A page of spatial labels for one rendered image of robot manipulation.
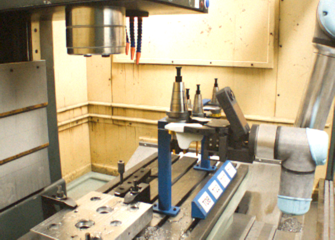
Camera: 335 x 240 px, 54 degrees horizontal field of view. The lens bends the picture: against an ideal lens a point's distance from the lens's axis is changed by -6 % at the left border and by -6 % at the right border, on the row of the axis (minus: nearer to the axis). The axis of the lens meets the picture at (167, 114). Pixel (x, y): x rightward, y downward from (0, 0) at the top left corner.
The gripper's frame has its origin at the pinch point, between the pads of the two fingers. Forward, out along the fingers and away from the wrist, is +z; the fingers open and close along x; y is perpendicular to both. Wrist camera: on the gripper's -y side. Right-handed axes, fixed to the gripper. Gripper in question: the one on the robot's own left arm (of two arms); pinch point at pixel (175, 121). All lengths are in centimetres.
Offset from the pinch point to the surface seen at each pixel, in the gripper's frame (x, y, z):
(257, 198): 78, 54, -10
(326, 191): 87, 49, -42
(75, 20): -6.5, -24.2, 24.0
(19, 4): -10.9, -29.0, 39.1
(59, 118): 75, 26, 105
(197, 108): 39.4, 4.8, 8.1
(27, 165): 12, 28, 67
